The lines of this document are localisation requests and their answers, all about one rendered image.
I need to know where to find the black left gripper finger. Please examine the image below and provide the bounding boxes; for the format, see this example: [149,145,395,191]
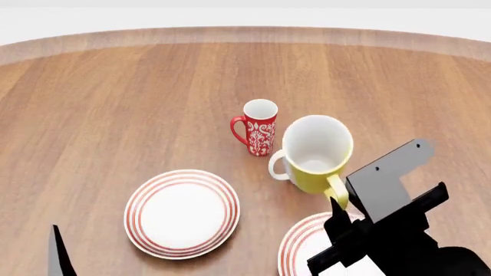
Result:
[48,224,78,276]

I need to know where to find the yellow and white mug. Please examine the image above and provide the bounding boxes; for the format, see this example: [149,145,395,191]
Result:
[282,114,354,210]

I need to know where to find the plain white mug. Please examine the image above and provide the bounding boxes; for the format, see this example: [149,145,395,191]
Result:
[267,149,297,186]

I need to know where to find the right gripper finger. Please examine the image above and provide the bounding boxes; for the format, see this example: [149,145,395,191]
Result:
[324,196,371,246]
[344,138,437,225]

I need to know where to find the red white patterned mug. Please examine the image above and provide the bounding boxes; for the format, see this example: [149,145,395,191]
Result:
[229,98,279,158]

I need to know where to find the white plate red rings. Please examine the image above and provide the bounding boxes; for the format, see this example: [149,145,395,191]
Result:
[123,168,242,260]
[277,211,385,276]

